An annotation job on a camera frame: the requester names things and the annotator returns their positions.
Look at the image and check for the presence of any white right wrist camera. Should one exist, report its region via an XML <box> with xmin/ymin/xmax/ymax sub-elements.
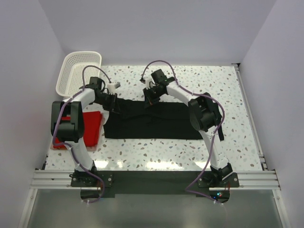
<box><xmin>145</xmin><ymin>78</ymin><xmax>154</xmax><ymax>88</ymax></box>

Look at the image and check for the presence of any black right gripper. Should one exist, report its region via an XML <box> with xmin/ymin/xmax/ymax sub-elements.
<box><xmin>143</xmin><ymin>86</ymin><xmax>164</xmax><ymax>109</ymax></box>

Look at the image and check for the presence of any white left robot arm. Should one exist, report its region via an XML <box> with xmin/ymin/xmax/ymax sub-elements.
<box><xmin>51</xmin><ymin>77</ymin><xmax>120</xmax><ymax>186</ymax></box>

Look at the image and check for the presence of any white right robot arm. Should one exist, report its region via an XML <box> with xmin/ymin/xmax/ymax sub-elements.
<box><xmin>140</xmin><ymin>69</ymin><xmax>233</xmax><ymax>187</ymax></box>

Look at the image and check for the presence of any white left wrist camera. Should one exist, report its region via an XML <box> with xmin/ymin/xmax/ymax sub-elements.
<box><xmin>107</xmin><ymin>82</ymin><xmax>121</xmax><ymax>94</ymax></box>

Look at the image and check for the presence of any black t shirt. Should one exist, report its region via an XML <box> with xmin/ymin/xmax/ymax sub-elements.
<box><xmin>104</xmin><ymin>99</ymin><xmax>202</xmax><ymax>140</ymax></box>

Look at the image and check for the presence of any red folded t shirt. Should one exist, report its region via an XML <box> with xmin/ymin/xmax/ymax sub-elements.
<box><xmin>52</xmin><ymin>111</ymin><xmax>105</xmax><ymax>151</ymax></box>

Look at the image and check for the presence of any white plastic basket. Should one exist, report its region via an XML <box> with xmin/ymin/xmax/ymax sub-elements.
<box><xmin>56</xmin><ymin>51</ymin><xmax>102</xmax><ymax>97</ymax></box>

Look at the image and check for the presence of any aluminium frame rail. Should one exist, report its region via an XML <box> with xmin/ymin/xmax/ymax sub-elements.
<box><xmin>31</xmin><ymin>170</ymin><xmax>281</xmax><ymax>190</ymax></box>

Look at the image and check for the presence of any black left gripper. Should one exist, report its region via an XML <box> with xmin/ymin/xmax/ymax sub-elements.
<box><xmin>95</xmin><ymin>92</ymin><xmax>121</xmax><ymax>114</ymax></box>

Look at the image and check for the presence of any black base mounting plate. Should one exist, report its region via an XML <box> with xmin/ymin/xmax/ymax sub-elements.
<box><xmin>69</xmin><ymin>171</ymin><xmax>240</xmax><ymax>202</ymax></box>

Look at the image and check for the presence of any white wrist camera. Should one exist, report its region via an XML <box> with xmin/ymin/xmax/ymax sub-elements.
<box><xmin>107</xmin><ymin>82</ymin><xmax>121</xmax><ymax>94</ymax></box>
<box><xmin>145</xmin><ymin>78</ymin><xmax>154</xmax><ymax>88</ymax></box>

